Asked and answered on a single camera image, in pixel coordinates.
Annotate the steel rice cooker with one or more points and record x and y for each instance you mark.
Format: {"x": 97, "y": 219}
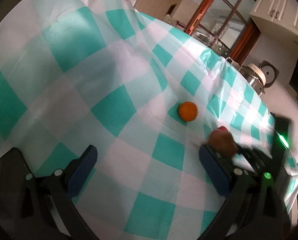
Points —
{"x": 258, "y": 76}

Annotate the orange mandarin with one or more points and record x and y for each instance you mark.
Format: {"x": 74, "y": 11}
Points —
{"x": 187, "y": 111}

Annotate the white wall cabinet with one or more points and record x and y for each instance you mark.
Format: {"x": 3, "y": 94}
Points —
{"x": 279, "y": 7}

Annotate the dark red apple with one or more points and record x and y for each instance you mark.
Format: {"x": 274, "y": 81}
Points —
{"x": 221, "y": 141}

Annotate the teal white checkered tablecloth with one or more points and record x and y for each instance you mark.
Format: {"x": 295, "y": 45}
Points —
{"x": 101, "y": 92}

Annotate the wooden glass door frame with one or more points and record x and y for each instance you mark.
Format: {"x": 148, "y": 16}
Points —
{"x": 241, "y": 17}

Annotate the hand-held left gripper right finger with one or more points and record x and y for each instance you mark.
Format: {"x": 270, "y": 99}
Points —
{"x": 214, "y": 172}

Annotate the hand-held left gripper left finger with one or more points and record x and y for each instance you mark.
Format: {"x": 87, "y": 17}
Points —
{"x": 82, "y": 172}

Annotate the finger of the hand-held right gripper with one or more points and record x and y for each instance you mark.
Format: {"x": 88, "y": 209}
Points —
{"x": 249, "y": 155}

